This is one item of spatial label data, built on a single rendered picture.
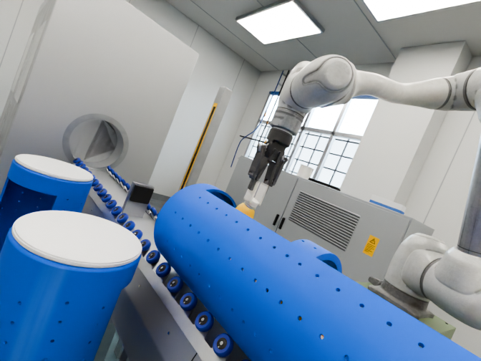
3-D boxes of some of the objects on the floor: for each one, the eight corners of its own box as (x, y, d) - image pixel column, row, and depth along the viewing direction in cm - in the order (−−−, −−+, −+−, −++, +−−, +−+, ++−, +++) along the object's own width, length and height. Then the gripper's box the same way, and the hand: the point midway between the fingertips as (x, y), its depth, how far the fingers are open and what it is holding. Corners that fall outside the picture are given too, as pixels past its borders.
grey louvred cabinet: (228, 258, 394) (267, 166, 386) (361, 387, 224) (434, 229, 216) (197, 254, 361) (238, 154, 353) (326, 403, 191) (411, 216, 183)
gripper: (288, 139, 90) (260, 203, 92) (257, 118, 79) (225, 193, 80) (305, 143, 85) (275, 212, 86) (275, 122, 73) (241, 202, 74)
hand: (255, 193), depth 83 cm, fingers closed on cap, 4 cm apart
